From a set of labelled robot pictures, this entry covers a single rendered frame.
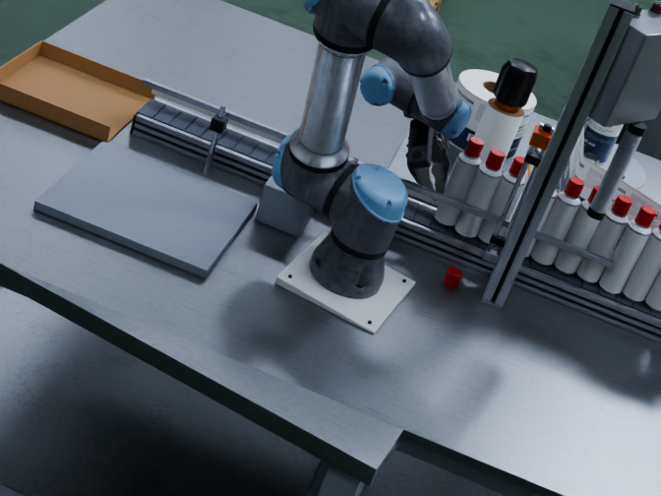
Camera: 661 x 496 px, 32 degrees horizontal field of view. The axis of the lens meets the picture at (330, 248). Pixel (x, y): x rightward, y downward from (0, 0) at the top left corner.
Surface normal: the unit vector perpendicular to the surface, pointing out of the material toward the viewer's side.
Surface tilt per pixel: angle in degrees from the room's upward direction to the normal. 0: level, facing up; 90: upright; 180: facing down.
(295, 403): 0
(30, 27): 0
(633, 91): 90
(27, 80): 0
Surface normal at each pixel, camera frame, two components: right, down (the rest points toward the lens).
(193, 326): 0.27, -0.81
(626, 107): 0.61, 0.57
